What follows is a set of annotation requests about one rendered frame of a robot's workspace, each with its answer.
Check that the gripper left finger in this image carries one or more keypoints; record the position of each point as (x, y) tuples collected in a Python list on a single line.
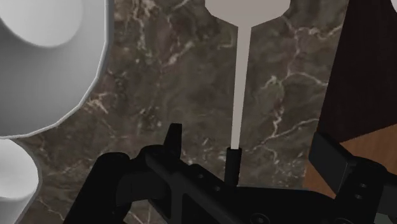
[(105, 183)]

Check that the small white bowl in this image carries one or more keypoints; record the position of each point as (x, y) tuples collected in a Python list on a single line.
[(15, 176)]

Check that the large white bowl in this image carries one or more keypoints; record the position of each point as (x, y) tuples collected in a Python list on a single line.
[(46, 80)]

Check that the dark brown robot stand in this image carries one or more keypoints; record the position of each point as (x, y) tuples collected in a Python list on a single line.
[(366, 68)]

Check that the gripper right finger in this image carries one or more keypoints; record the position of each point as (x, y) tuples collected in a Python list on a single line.
[(356, 176)]

